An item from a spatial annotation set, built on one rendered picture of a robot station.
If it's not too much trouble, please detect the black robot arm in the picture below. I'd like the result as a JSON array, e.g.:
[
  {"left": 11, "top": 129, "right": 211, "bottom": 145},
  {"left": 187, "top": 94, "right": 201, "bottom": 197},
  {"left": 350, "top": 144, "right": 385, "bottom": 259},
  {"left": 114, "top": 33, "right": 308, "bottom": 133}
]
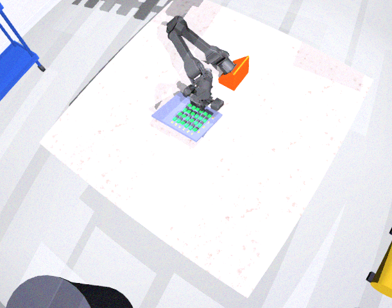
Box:
[{"left": 166, "top": 15, "right": 237, "bottom": 108}]

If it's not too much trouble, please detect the light blue switch panel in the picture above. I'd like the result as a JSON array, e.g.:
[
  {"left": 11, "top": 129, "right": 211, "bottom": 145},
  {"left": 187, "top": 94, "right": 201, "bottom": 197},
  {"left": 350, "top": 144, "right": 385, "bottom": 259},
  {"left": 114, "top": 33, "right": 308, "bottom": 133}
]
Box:
[{"left": 152, "top": 92, "right": 223, "bottom": 142}]

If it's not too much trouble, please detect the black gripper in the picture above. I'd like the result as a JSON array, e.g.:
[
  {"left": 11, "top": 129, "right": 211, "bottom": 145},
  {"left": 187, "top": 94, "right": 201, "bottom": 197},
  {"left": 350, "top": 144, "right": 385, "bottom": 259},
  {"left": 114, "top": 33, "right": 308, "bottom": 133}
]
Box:
[{"left": 183, "top": 84, "right": 224, "bottom": 112}]

